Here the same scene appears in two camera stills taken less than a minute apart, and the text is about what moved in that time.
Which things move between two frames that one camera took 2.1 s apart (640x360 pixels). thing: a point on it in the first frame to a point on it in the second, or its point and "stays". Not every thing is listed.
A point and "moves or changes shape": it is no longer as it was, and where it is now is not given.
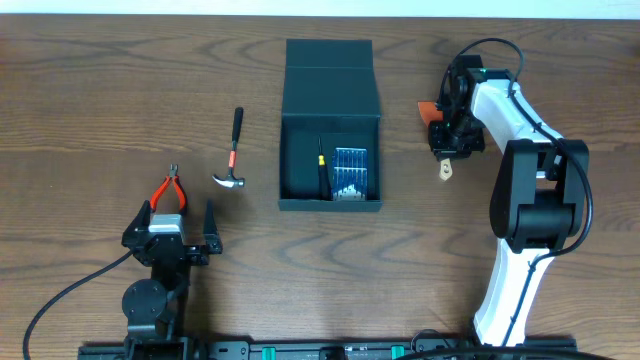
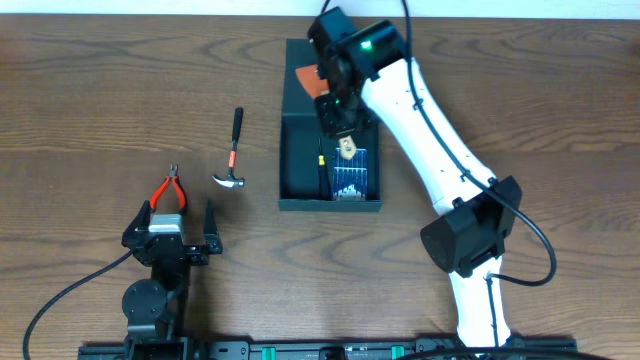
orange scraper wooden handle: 429,112 moves or changes shape
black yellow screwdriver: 324,187 stays
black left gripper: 167,247 stays
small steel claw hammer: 230,180 stays
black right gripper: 445,151 to 332,124
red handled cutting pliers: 173,174 stays
